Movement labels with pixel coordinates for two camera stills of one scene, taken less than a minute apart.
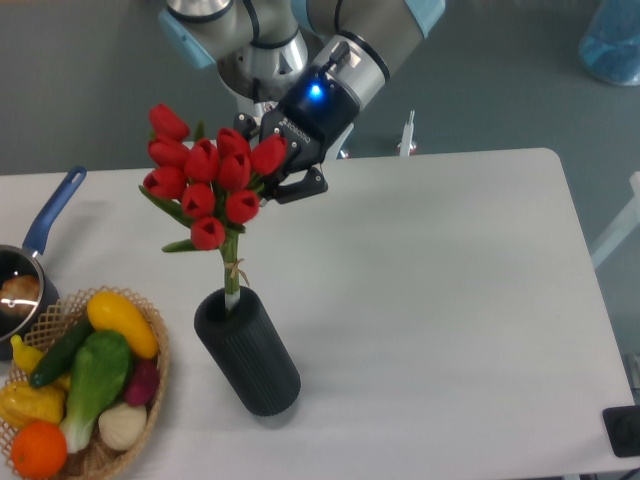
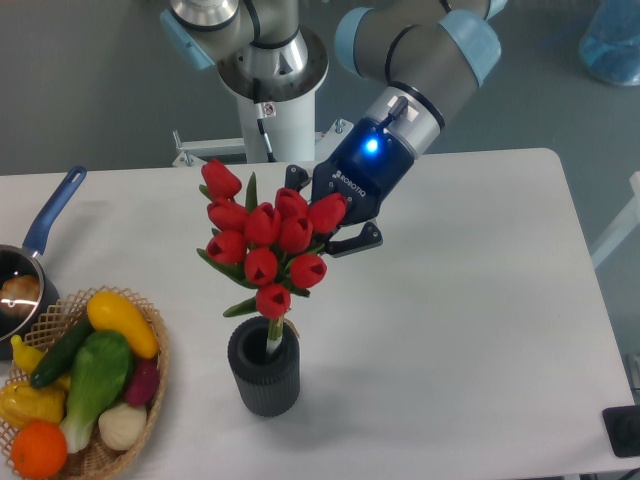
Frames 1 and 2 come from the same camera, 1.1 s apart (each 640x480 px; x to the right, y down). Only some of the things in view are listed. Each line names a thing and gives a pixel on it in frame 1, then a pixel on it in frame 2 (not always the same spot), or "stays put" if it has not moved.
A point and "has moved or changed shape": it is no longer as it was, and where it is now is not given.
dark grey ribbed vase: (248, 351) has moved or changed shape
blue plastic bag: (610, 46) stays put
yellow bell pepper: (22, 403) stays put
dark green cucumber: (67, 344) stays put
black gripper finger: (246, 125) → (296, 177)
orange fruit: (39, 449) stays put
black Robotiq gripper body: (315, 111) → (365, 165)
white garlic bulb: (121, 426) stays put
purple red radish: (144, 381) stays put
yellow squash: (110, 311) stays put
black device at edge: (623, 427) stays put
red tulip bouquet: (212, 187) → (267, 246)
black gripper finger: (312, 183) → (369, 237)
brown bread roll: (19, 295) stays put
